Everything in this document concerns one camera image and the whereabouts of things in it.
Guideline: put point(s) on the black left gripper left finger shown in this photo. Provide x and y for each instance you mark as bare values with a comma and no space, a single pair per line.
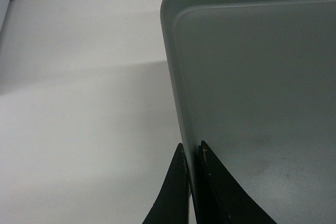
172,204

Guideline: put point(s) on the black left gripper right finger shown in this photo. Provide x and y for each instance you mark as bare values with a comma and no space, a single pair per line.
219,198

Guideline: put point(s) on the grey rectangular serving tray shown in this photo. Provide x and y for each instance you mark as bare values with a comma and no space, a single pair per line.
255,80

